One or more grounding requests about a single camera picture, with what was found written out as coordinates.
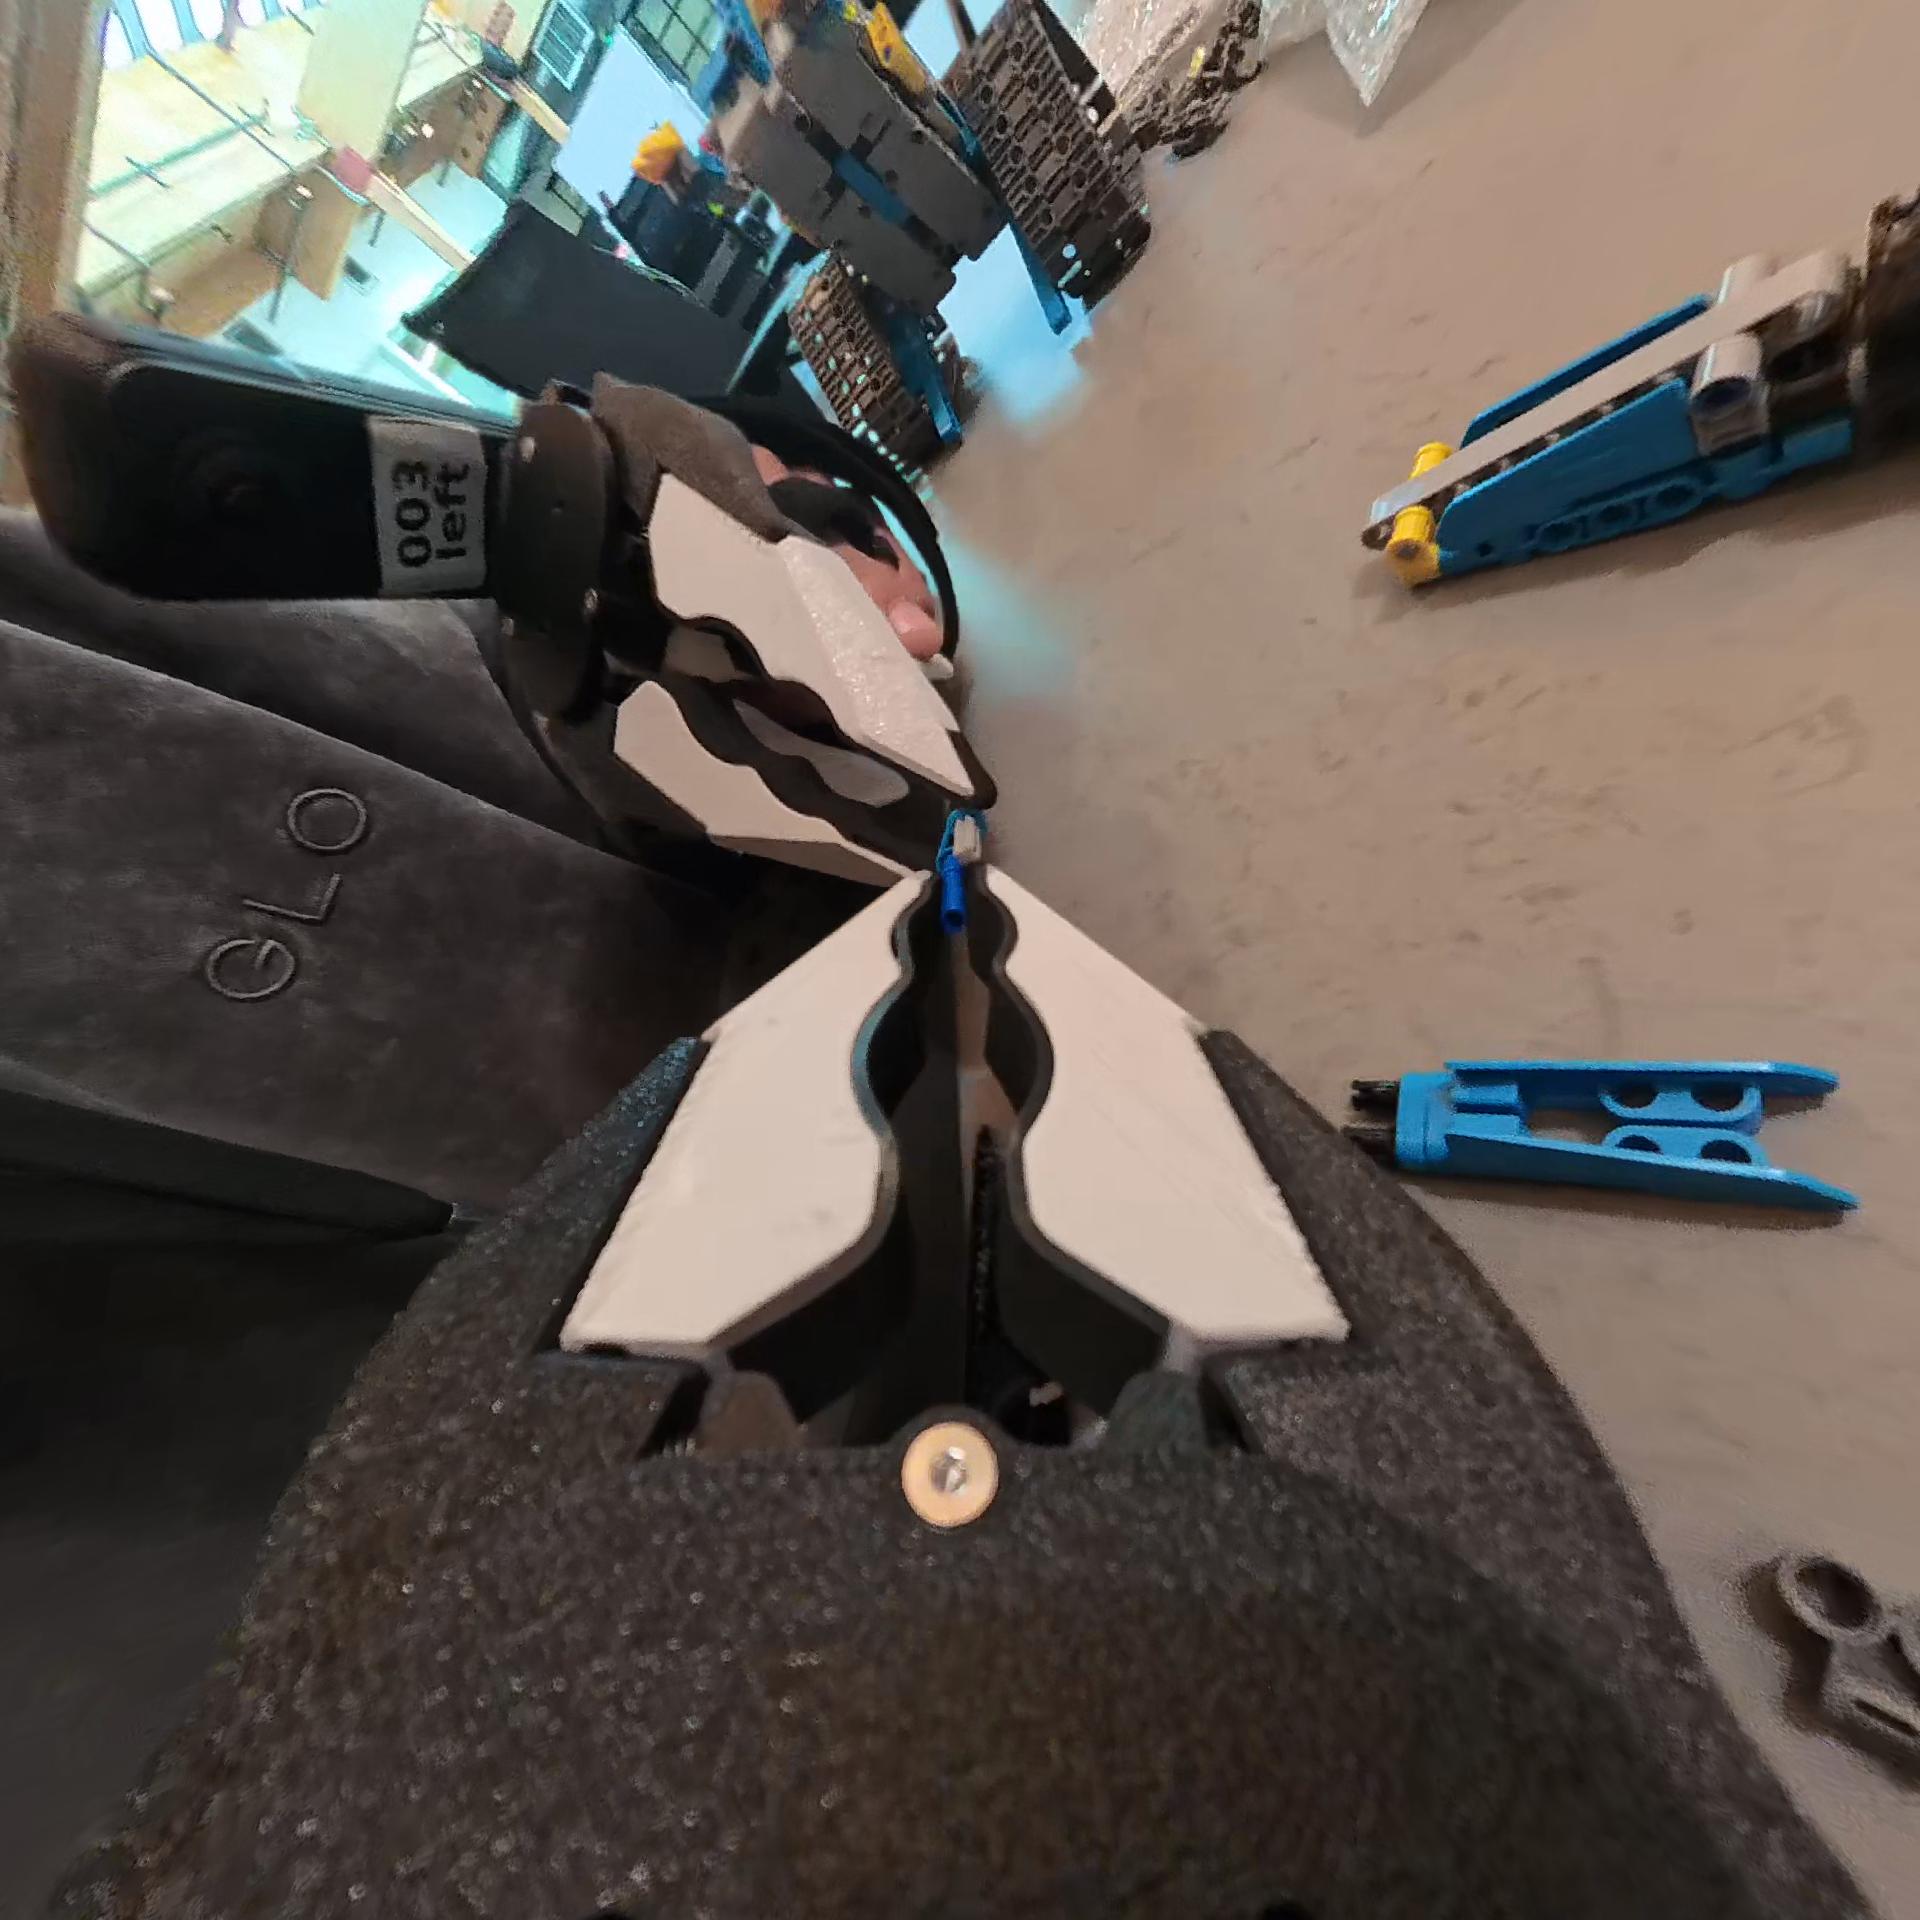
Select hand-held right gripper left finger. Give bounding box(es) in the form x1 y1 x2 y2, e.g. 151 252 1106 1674
557 870 932 1362

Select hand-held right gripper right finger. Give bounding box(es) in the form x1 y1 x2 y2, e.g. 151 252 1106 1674
979 865 1354 1353

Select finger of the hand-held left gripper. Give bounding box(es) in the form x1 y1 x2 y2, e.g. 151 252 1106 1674
612 679 936 888
642 471 995 806

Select blue panel brick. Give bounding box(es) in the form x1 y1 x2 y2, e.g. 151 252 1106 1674
1345 1056 1864 1217

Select wheel and beam assembly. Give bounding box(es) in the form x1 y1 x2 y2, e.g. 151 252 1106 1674
1355 185 1920 592

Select dark grey connector brick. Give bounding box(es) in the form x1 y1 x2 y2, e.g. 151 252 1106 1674
1746 1552 1920 1766

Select grey desk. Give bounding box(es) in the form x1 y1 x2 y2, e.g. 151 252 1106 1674
901 0 1920 1920

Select person's left hand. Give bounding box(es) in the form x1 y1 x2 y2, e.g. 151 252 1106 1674
748 440 951 665

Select paned window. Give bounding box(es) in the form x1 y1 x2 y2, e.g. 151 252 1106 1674
95 0 327 70

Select distant toy brick models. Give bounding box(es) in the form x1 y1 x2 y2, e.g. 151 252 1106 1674
597 0 1162 471

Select person's dark clothing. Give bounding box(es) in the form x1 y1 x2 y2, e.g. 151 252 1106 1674
0 509 723 1920

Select clear bag with black parts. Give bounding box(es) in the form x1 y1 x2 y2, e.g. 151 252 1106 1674
1076 0 1280 162

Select clear plastic bag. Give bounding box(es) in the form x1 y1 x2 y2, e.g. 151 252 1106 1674
1260 0 1431 110

